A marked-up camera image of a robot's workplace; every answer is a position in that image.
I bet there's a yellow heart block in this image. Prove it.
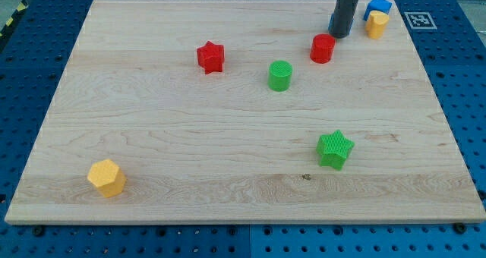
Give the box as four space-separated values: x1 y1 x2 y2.
365 10 390 39

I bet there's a green cylinder block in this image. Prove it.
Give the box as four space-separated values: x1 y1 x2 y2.
267 60 293 92

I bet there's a red star block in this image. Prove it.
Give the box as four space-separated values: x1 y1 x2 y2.
197 41 225 74

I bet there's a wooden board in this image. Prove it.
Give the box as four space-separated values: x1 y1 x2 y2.
5 0 485 225

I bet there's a green star block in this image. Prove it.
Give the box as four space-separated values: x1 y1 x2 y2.
316 130 355 171

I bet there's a red cylinder block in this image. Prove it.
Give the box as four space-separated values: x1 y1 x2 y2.
310 33 336 64

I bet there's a yellow hexagon block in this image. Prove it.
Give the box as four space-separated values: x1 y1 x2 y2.
87 159 127 198

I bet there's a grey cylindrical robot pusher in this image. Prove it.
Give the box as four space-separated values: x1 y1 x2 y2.
329 0 358 39

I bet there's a blue cube block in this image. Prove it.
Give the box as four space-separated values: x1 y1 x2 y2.
363 0 392 21

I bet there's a white fiducial marker tag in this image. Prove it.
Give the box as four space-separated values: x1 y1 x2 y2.
404 11 437 30

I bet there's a black bolt left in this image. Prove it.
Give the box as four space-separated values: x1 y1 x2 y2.
32 225 45 237

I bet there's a black bolt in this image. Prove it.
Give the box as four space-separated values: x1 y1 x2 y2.
32 225 45 237
453 222 467 234

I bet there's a black bolt right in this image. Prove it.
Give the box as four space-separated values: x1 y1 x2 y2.
453 222 467 234

